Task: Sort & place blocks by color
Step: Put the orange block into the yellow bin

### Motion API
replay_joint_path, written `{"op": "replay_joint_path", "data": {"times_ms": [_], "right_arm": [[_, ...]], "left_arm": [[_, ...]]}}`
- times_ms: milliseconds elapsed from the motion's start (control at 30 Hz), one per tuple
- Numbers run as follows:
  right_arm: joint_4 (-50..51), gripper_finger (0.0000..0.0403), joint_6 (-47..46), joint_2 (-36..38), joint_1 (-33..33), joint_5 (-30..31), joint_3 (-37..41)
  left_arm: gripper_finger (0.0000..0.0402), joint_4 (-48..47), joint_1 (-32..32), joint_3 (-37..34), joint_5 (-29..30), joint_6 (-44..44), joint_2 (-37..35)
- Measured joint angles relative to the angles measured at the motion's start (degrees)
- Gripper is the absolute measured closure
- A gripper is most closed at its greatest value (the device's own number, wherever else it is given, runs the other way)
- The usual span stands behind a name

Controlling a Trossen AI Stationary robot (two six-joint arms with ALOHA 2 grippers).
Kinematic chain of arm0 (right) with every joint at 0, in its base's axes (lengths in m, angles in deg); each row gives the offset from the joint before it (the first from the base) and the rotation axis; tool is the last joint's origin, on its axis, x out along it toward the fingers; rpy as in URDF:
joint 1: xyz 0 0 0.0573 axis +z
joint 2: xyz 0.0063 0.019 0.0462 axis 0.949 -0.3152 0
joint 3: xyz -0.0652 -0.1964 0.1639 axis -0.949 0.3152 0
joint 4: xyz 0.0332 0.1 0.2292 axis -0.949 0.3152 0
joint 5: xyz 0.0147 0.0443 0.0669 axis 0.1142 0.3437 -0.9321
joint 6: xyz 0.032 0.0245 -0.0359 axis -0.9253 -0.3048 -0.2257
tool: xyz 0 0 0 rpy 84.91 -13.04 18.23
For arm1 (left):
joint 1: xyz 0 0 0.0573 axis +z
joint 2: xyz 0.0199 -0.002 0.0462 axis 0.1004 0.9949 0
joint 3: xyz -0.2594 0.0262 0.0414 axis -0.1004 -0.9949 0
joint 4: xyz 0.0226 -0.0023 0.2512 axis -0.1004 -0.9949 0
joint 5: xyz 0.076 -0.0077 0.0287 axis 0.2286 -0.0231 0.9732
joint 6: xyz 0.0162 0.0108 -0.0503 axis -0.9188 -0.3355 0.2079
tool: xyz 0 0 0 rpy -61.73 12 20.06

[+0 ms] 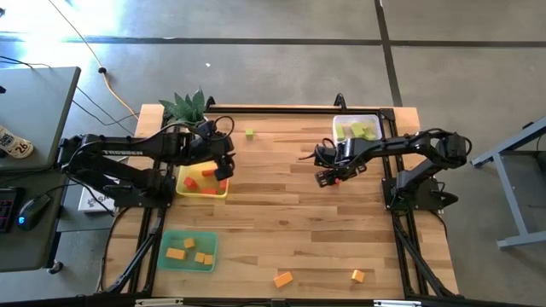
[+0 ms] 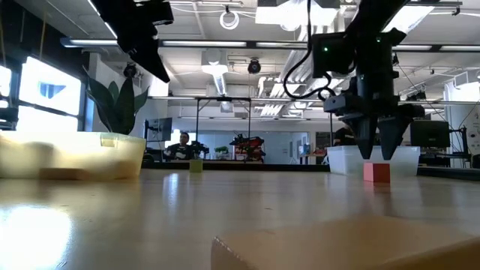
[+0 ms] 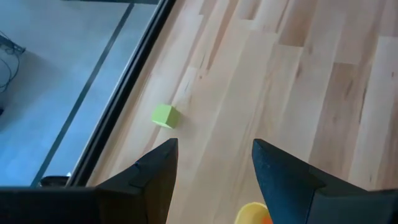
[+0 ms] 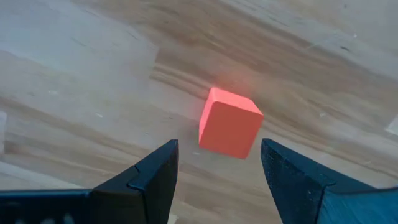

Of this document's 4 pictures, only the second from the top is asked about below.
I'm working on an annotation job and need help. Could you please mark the black overhead camera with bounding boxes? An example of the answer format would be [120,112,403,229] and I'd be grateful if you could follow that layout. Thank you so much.
[247,58,263,75]

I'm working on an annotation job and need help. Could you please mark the person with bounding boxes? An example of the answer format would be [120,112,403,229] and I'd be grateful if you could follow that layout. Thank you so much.
[332,125,359,147]
[163,130,200,161]

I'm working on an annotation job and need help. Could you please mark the black aluminium table frame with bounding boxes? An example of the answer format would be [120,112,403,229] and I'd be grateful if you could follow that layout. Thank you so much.
[141,159,480,181]

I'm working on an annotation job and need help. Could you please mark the black computer monitor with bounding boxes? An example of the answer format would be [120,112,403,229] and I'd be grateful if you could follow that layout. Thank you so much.
[409,119,451,149]
[144,117,174,143]

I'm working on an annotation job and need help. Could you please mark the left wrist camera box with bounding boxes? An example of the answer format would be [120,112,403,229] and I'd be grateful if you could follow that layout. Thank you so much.
[145,0,176,26]

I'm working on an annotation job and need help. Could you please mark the white ceiling light panel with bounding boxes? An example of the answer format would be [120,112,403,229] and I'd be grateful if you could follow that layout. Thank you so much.
[254,0,341,28]

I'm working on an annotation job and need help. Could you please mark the clear plastic bin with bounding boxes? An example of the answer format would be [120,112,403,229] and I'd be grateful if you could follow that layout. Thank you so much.
[327,145,422,177]

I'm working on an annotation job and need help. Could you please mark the white coiled cable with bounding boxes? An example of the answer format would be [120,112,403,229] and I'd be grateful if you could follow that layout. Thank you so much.
[219,10,241,31]

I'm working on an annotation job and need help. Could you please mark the potted green plant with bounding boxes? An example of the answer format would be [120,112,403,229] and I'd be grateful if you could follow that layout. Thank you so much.
[82,66,150,136]

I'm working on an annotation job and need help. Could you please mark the white poster with drawings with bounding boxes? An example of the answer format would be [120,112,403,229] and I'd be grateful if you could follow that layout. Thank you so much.
[466,106,480,157]

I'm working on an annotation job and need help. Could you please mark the long ceiling light strip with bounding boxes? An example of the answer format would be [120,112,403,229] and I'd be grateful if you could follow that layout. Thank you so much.
[59,37,119,48]

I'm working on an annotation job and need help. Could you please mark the red wooden cube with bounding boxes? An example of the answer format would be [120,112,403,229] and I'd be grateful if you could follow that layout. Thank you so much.
[362,162,392,184]

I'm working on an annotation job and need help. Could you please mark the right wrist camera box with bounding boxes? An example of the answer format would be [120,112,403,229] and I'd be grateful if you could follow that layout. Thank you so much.
[311,31,356,79]

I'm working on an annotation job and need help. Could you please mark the orange rectangular wooden block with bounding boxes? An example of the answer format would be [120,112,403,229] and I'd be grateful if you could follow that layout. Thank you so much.
[209,215,480,270]

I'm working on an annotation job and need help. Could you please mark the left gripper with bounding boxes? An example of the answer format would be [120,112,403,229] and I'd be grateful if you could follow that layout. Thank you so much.
[92,0,172,84]

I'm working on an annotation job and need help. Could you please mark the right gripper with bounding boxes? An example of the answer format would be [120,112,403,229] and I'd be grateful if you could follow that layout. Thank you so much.
[323,28,427,161]

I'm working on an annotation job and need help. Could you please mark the black overhead frame bar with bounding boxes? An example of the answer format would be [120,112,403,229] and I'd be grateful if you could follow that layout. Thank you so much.
[157,39,480,53]

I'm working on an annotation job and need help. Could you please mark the large bright window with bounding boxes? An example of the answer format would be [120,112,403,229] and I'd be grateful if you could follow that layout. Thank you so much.
[0,55,83,133]

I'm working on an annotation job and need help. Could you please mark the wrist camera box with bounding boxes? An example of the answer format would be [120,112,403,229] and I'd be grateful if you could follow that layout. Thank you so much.
[311,31,356,79]
[145,0,176,26]

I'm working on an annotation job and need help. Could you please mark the red and black machine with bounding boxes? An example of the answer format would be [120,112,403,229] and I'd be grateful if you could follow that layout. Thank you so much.
[229,133,267,162]

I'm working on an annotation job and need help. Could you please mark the black metal gantry frame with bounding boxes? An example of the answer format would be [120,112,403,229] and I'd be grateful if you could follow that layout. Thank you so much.
[328,99,335,147]
[194,96,252,163]

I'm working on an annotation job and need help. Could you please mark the black right camera cable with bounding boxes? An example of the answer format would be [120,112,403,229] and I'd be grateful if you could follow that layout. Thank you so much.
[283,0,338,101]

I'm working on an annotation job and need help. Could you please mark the yellow plastic bin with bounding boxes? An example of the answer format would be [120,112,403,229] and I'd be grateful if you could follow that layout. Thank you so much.
[0,130,148,181]

